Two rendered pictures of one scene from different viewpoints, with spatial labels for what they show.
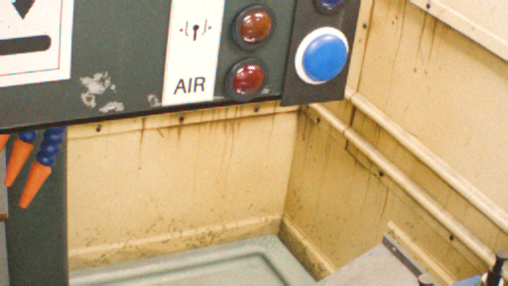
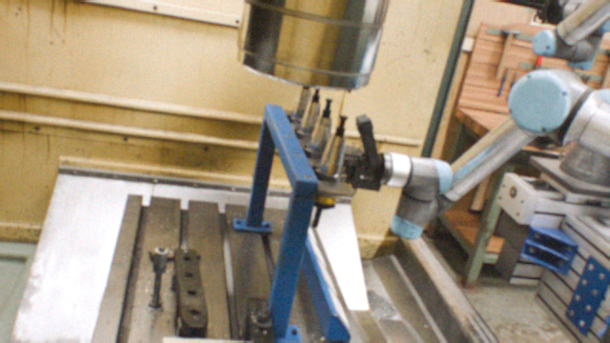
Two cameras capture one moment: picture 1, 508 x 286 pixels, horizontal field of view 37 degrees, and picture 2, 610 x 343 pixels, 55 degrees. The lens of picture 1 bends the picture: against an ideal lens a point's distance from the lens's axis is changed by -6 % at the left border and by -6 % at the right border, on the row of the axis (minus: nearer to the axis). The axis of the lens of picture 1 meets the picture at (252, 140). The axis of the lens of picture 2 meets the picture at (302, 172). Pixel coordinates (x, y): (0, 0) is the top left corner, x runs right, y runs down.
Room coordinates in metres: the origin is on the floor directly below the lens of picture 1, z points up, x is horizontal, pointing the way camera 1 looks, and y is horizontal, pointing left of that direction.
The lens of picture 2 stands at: (0.24, 0.97, 1.58)
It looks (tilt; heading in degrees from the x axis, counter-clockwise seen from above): 20 degrees down; 288
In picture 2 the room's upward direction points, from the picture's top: 12 degrees clockwise
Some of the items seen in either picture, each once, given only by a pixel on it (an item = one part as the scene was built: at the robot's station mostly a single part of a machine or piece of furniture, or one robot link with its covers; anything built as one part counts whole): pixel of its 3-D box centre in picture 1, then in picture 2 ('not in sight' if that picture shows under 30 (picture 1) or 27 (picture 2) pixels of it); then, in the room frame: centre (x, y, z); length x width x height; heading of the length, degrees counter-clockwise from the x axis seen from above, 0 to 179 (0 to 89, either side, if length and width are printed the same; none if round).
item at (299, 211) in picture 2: not in sight; (287, 269); (0.51, 0.08, 1.05); 0.10 x 0.05 x 0.30; 32
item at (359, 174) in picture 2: not in sight; (358, 167); (0.50, -0.25, 1.16); 0.12 x 0.08 x 0.09; 31
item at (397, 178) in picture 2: not in sight; (392, 169); (0.43, -0.29, 1.16); 0.08 x 0.05 x 0.08; 121
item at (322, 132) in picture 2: not in sight; (322, 132); (0.55, -0.09, 1.26); 0.04 x 0.04 x 0.07
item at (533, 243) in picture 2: not in sight; (548, 250); (0.03, -0.58, 0.98); 0.09 x 0.09 x 0.09; 30
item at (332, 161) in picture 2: not in sight; (334, 152); (0.49, 0.00, 1.26); 0.04 x 0.04 x 0.07
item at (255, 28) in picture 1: (255, 27); not in sight; (0.42, 0.01, 1.62); 0.02 x 0.01 x 0.02; 122
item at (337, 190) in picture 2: not in sight; (335, 189); (0.46, 0.05, 1.21); 0.07 x 0.05 x 0.01; 32
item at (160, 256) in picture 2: not in sight; (158, 276); (0.74, 0.13, 0.96); 0.03 x 0.03 x 0.13
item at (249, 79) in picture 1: (247, 79); not in sight; (0.42, 0.01, 1.59); 0.02 x 0.01 x 0.02; 122
